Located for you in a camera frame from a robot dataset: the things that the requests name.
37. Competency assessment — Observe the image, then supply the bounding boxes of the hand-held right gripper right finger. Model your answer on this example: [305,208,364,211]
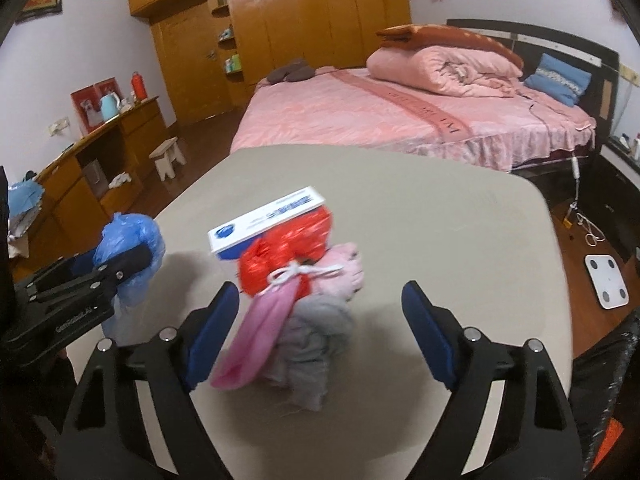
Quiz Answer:
[400,280,583,480]

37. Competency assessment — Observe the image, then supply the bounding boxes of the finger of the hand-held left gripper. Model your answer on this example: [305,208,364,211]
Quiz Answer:
[15,251,103,291]
[10,245,154,331]

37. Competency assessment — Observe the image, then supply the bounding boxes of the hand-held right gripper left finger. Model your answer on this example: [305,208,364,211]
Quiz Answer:
[55,281,241,480]

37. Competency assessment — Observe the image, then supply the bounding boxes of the blue plastic bag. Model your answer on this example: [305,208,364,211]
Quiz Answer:
[93,212,165,333]

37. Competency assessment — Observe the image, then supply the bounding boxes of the pink drawstring bag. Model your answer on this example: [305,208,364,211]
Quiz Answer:
[210,280,313,390]

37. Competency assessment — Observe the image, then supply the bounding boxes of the red plastic bag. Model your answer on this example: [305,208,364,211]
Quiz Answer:
[237,205,333,297]

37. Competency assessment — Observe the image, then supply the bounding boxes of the trash bin with black liner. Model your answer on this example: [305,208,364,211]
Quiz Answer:
[570,310,640,480]

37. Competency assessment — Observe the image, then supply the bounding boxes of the blue papers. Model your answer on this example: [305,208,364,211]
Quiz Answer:
[7,180,46,221]

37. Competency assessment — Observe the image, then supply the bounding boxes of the pink plush cloth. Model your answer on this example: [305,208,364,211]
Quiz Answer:
[312,242,363,306]

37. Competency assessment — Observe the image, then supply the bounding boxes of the white and blue box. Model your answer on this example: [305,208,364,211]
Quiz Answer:
[207,186,328,262]

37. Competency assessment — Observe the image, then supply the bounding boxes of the white step stool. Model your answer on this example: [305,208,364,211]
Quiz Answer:
[149,136,187,182]

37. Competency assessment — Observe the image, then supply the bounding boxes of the wooden desk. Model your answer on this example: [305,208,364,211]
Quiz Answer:
[10,95,168,271]

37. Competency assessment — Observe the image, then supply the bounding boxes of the light blue kettle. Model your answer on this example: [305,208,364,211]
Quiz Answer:
[98,91,123,123]

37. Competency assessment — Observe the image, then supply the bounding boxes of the red gift box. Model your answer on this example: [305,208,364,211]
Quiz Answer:
[70,77,121,136]

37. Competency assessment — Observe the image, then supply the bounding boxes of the white bathroom scale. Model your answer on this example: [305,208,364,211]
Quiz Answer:
[584,254,630,310]

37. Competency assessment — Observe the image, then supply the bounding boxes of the yellow power strip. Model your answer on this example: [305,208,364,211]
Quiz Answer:
[562,202,588,228]

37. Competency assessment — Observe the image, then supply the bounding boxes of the bed with pink sheet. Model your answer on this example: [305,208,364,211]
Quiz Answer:
[230,19,621,181]

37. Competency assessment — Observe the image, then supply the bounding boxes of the dark nightstand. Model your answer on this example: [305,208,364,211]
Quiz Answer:
[595,140,640,261]

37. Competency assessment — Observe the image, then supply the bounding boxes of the dark grey cloth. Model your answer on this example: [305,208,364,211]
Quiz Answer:
[266,58,316,84]

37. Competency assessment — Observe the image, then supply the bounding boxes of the folded pink quilt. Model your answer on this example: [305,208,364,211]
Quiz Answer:
[366,45,525,98]

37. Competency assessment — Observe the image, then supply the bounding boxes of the large blue pillow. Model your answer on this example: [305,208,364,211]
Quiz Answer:
[522,53,592,107]

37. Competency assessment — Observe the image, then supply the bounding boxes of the wooden wardrobe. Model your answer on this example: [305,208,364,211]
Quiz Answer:
[127,0,413,128]

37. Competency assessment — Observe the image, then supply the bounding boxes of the brown patterned blanket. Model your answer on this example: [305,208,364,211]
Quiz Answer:
[376,23,526,68]

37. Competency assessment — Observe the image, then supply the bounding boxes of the white floor cable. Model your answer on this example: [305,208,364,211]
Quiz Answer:
[575,212,606,247]

